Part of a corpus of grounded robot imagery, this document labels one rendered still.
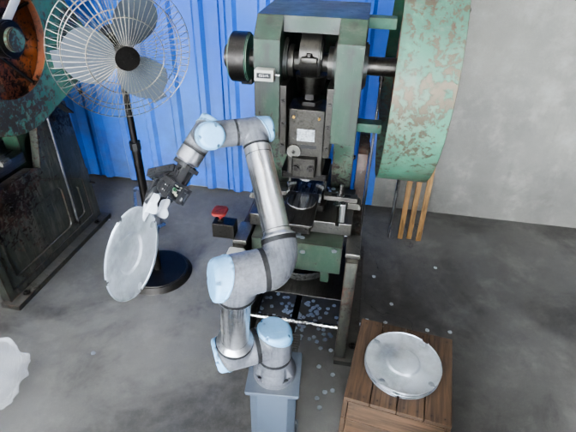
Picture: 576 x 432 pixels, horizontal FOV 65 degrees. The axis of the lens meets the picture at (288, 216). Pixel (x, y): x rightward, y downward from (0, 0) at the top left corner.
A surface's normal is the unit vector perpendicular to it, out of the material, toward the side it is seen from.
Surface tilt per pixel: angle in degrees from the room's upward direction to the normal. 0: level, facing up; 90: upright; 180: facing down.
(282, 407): 90
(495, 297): 0
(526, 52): 90
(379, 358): 0
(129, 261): 55
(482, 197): 90
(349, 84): 90
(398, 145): 109
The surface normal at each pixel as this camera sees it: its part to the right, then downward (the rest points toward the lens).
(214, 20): -0.18, 0.55
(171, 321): 0.02, -0.83
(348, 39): -0.11, -0.19
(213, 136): 0.31, 0.19
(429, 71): -0.17, 0.34
